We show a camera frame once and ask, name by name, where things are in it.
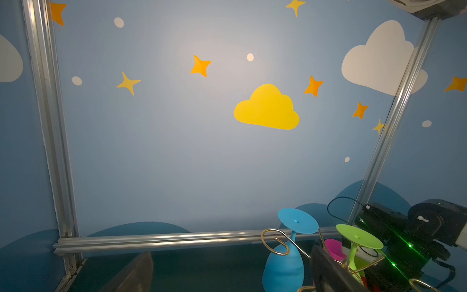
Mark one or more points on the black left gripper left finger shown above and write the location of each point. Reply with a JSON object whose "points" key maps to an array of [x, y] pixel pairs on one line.
{"points": [[137, 276]]}

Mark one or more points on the blue wine glass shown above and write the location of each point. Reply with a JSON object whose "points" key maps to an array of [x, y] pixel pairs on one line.
{"points": [[284, 269]]}

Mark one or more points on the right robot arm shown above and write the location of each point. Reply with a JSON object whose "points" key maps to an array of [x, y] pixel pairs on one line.
{"points": [[411, 241]]}

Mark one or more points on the horizontal aluminium back rail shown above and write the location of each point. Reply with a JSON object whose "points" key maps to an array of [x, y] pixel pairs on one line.
{"points": [[122, 243]]}

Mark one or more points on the left aluminium frame post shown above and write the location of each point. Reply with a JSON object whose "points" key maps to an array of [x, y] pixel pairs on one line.
{"points": [[44, 61]]}

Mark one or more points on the green wine glass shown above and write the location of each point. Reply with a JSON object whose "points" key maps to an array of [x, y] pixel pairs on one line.
{"points": [[358, 237]]}

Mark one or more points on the aluminium frame post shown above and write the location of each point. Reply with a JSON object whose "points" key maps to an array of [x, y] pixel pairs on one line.
{"points": [[44, 61], [403, 93]]}

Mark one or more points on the white ceiling air conditioner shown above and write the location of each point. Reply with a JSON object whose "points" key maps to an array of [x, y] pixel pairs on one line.
{"points": [[429, 9]]}

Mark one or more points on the magenta wine glass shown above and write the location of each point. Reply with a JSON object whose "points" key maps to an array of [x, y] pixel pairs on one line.
{"points": [[334, 248]]}

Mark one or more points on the gold wire wine glass rack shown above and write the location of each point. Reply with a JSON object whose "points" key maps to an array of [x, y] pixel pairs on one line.
{"points": [[365, 271]]}

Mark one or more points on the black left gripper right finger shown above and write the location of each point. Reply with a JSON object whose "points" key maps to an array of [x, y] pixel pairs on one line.
{"points": [[329, 276]]}

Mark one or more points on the right aluminium frame post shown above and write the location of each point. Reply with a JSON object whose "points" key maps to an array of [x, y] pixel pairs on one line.
{"points": [[403, 93]]}

